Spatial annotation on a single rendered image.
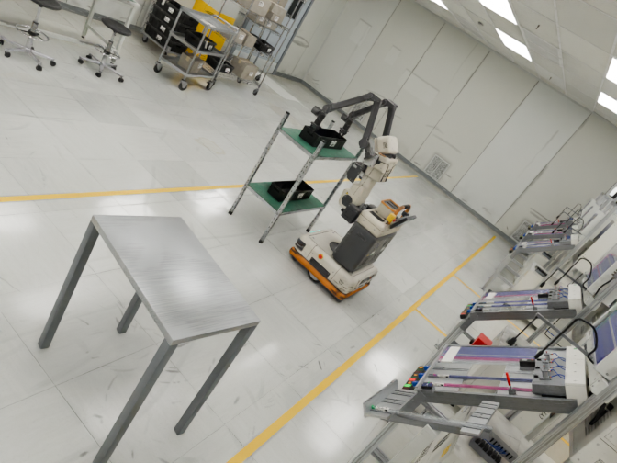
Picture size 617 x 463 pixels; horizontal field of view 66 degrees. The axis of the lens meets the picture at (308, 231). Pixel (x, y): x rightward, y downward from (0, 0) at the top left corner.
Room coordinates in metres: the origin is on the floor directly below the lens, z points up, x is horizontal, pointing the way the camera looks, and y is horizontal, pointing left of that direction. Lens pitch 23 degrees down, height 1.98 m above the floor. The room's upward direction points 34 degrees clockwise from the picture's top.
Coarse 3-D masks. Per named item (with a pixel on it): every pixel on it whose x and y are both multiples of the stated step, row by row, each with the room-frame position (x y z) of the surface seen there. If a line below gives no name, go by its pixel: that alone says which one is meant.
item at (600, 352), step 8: (616, 312) 2.34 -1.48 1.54; (608, 320) 2.34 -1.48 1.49; (616, 320) 2.24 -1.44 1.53; (600, 328) 2.32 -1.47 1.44; (608, 328) 2.22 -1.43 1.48; (616, 328) 2.14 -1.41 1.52; (600, 336) 2.21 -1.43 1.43; (608, 336) 2.12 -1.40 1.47; (616, 336) 2.05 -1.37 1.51; (600, 344) 2.10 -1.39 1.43; (608, 344) 2.03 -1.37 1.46; (616, 344) 1.96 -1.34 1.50; (600, 352) 2.02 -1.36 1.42; (608, 352) 1.96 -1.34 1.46; (600, 360) 1.93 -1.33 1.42
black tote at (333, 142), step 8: (304, 128) 4.07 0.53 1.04; (320, 128) 4.34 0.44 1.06; (304, 136) 4.06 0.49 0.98; (312, 136) 4.04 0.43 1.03; (320, 136) 4.05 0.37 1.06; (328, 136) 4.56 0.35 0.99; (336, 136) 4.59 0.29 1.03; (312, 144) 4.02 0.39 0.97; (328, 144) 4.26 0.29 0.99; (336, 144) 4.41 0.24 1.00
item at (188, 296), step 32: (96, 224) 1.62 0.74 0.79; (128, 224) 1.73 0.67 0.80; (160, 224) 1.87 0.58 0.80; (128, 256) 1.54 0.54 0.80; (160, 256) 1.66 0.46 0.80; (192, 256) 1.80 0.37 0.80; (64, 288) 1.63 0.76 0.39; (160, 288) 1.49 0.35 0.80; (192, 288) 1.60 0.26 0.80; (224, 288) 1.73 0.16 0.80; (128, 320) 1.99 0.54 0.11; (160, 320) 1.35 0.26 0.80; (192, 320) 1.44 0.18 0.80; (224, 320) 1.55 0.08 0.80; (256, 320) 1.67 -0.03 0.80; (160, 352) 1.31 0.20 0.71; (128, 416) 1.30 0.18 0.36; (192, 416) 1.67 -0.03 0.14
